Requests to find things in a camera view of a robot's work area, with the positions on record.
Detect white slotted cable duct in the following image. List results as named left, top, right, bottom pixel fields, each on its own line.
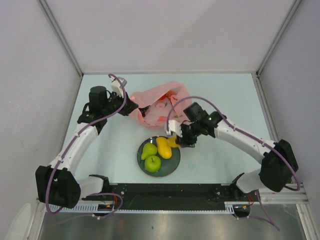
left=59, top=203, right=99, bottom=213

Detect red fake fruit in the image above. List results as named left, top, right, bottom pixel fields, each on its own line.
left=159, top=90, right=178, bottom=101

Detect yellow fake lemon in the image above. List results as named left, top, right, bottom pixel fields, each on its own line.
left=156, top=136, right=172, bottom=160

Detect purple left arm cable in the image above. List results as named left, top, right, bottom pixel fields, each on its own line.
left=44, top=73, right=127, bottom=215

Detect black fake grapes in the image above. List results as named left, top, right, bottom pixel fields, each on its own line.
left=139, top=105, right=150, bottom=118

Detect green fake pear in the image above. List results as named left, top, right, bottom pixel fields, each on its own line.
left=141, top=142, right=158, bottom=161

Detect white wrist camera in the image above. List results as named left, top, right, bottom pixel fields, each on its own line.
left=164, top=119, right=183, bottom=137
left=109, top=76, right=127, bottom=98

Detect aluminium frame rail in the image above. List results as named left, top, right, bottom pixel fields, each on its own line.
left=259, top=183, right=309, bottom=205

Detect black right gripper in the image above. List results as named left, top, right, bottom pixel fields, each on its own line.
left=175, top=121, right=201, bottom=148

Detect pink plastic bag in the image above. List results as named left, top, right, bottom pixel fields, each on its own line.
left=129, top=81, right=190, bottom=129

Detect dark teal ceramic plate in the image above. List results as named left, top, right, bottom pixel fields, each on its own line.
left=137, top=136, right=181, bottom=177

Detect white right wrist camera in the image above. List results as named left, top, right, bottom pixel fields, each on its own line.
left=164, top=119, right=183, bottom=137

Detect yellow fake mango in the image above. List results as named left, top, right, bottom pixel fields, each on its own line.
left=166, top=137, right=180, bottom=148

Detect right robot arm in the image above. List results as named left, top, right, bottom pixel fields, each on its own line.
left=168, top=102, right=299, bottom=201

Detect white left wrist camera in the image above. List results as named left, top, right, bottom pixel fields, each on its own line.
left=109, top=76, right=127, bottom=98

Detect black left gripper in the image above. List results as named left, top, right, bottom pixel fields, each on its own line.
left=101, top=89, right=138, bottom=117

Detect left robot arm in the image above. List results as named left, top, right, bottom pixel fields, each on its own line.
left=35, top=86, right=139, bottom=209

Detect green fake apple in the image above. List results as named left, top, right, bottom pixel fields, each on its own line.
left=144, top=155, right=162, bottom=173

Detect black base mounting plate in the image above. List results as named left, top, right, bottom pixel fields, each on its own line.
left=82, top=182, right=261, bottom=211

